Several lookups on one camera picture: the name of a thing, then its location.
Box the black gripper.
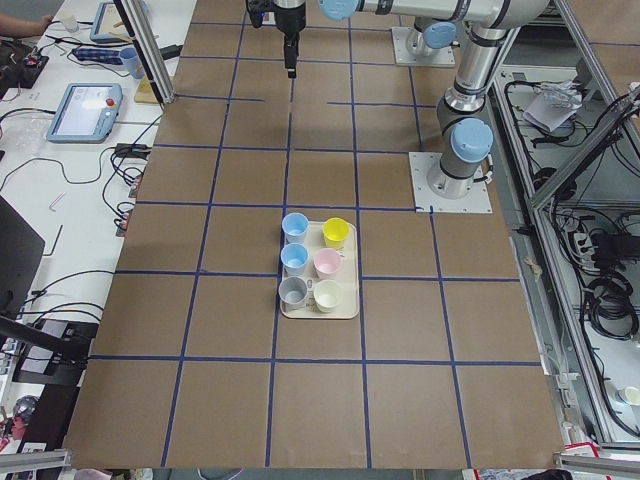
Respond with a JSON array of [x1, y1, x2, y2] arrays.
[[273, 0, 306, 79]]

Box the light blue cup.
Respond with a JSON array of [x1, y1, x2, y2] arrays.
[[280, 243, 309, 276], [281, 212, 309, 244]]

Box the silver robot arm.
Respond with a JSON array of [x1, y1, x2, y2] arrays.
[[318, 1, 548, 200], [405, 17, 457, 57]]

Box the person forearm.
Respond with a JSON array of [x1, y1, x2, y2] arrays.
[[0, 14, 54, 39]]

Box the blue cup on desk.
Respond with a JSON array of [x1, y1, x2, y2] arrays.
[[119, 46, 145, 80]]

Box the yellow cup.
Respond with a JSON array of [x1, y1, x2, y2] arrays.
[[322, 217, 350, 249]]

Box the pink cup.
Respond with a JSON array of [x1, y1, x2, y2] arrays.
[[313, 248, 342, 280]]

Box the grey cup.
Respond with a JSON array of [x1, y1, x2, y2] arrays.
[[278, 276, 308, 311]]

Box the cream white cup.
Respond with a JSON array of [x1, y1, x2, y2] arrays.
[[313, 280, 342, 313]]

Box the white paper cup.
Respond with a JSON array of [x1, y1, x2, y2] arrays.
[[616, 386, 640, 406]]

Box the wooden mug tree stand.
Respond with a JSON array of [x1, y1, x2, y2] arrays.
[[122, 21, 175, 107]]

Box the blue teach pendant far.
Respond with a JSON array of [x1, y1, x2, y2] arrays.
[[89, 1, 130, 44]]

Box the blue teach pendant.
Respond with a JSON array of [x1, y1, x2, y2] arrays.
[[89, 1, 130, 44], [46, 83, 123, 144]]

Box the black power adapter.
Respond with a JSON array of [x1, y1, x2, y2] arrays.
[[114, 143, 151, 160]]

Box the dark blue patterned pouch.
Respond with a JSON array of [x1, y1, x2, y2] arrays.
[[71, 47, 123, 66]]

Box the blue teach pendant near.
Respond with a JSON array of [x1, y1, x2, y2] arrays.
[[46, 83, 123, 144]]

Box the crumpled white paper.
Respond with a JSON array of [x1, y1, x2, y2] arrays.
[[523, 80, 583, 133]]

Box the cream plastic tray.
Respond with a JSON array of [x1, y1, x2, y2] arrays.
[[278, 217, 360, 320]]

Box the black monitor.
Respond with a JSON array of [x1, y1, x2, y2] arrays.
[[0, 198, 45, 319]]

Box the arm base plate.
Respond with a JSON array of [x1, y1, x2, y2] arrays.
[[409, 152, 493, 214], [391, 22, 457, 68]]

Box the aluminium frame post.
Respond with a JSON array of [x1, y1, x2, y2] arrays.
[[114, 0, 175, 106]]

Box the black coiled cables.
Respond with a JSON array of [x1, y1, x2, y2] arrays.
[[582, 272, 640, 341]]

